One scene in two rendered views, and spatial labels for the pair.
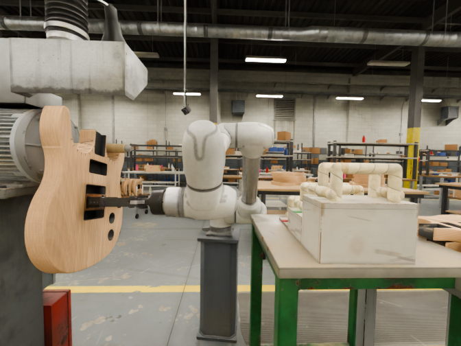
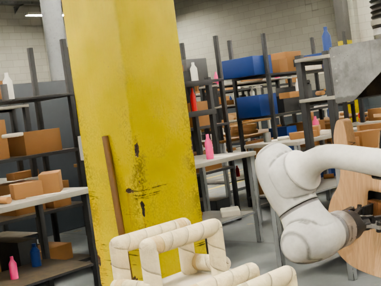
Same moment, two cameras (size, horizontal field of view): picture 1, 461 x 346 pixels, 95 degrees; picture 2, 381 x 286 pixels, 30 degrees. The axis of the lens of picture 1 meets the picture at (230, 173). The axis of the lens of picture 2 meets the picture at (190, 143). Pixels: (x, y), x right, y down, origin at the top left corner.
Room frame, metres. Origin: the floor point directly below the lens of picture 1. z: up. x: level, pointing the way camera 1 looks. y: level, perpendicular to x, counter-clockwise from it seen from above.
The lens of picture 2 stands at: (1.62, -1.24, 1.43)
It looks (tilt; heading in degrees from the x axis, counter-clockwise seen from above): 3 degrees down; 136
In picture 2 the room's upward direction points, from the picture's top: 8 degrees counter-clockwise
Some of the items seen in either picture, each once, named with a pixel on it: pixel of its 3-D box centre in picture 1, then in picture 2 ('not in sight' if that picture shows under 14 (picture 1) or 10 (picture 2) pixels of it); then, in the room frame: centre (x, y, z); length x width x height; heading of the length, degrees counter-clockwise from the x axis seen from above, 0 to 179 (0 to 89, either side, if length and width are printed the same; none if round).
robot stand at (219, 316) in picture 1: (219, 279); not in sight; (1.50, 0.07, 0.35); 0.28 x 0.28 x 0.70; 85
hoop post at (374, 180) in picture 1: (374, 182); (151, 274); (0.68, -0.47, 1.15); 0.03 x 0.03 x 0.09
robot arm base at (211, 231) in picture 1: (217, 228); not in sight; (1.50, 0.08, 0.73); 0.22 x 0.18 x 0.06; 85
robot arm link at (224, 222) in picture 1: (222, 209); not in sight; (1.50, 0.05, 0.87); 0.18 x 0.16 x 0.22; 87
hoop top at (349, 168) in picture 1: (365, 168); (152, 235); (0.60, -0.38, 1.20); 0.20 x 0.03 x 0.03; 91
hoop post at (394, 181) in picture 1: (394, 185); (121, 270); (0.60, -0.47, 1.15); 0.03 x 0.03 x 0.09
